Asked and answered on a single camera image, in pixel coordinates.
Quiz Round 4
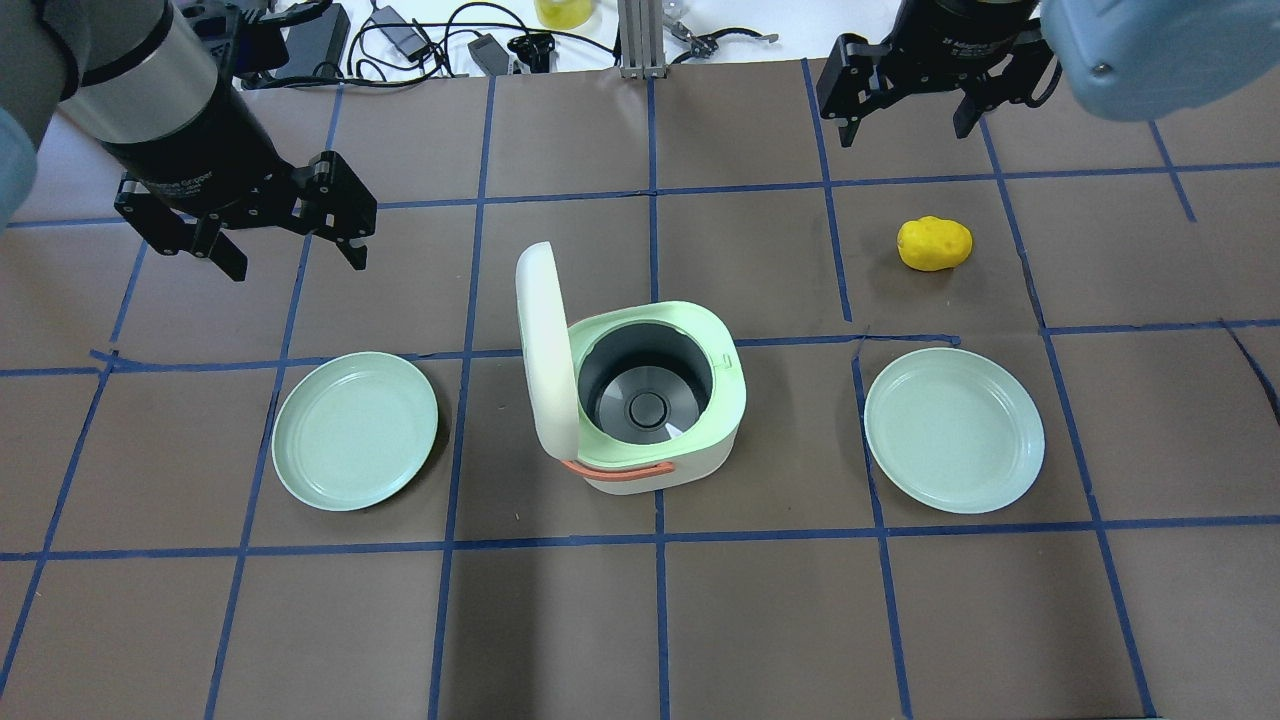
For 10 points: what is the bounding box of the right green plate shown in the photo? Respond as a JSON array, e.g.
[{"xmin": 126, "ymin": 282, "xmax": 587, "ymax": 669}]
[{"xmin": 864, "ymin": 347, "xmax": 1046, "ymax": 515}]

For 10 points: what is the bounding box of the yellow cup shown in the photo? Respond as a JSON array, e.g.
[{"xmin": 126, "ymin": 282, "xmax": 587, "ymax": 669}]
[{"xmin": 532, "ymin": 0, "xmax": 595, "ymax": 31}]

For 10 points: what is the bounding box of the yellow potato toy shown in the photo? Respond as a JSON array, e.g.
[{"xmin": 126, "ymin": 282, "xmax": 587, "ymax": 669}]
[{"xmin": 896, "ymin": 215, "xmax": 975, "ymax": 272}]

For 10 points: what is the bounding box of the metal pliers tool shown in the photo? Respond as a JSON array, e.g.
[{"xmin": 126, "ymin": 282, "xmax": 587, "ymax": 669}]
[{"xmin": 663, "ymin": 18, "xmax": 780, "ymax": 65}]

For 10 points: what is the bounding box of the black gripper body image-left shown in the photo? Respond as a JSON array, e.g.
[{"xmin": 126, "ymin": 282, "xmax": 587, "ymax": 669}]
[{"xmin": 104, "ymin": 85, "xmax": 301, "ymax": 225}]

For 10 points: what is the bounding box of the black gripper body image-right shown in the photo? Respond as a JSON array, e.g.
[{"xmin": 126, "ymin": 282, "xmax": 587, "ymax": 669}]
[{"xmin": 890, "ymin": 1, "xmax": 1046, "ymax": 91}]

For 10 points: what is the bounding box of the aluminium profile post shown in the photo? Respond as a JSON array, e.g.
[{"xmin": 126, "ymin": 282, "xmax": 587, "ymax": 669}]
[{"xmin": 617, "ymin": 0, "xmax": 668, "ymax": 79}]

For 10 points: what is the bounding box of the black power adapter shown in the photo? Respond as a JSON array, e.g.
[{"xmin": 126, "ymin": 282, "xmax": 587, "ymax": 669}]
[{"xmin": 467, "ymin": 35, "xmax": 515, "ymax": 77}]

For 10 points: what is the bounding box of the green plate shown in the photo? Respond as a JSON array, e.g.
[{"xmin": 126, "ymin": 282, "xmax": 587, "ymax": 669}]
[
  {"xmin": 270, "ymin": 351, "xmax": 439, "ymax": 512},
  {"xmin": 864, "ymin": 347, "xmax": 1046, "ymax": 515}
]

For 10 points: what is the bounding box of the white rice cooker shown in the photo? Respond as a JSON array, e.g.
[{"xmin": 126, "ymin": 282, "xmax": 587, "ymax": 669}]
[{"xmin": 515, "ymin": 242, "xmax": 748, "ymax": 496}]

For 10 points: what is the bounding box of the black cable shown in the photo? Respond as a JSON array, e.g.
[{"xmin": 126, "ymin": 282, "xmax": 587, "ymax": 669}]
[{"xmin": 239, "ymin": 0, "xmax": 621, "ymax": 91}]

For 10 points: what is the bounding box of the black box device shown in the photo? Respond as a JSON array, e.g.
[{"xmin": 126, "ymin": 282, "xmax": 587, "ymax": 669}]
[{"xmin": 271, "ymin": 4, "xmax": 349, "ymax": 79}]

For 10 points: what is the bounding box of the left green plate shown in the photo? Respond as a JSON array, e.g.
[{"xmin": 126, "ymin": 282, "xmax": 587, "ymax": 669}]
[{"xmin": 270, "ymin": 351, "xmax": 439, "ymax": 512}]

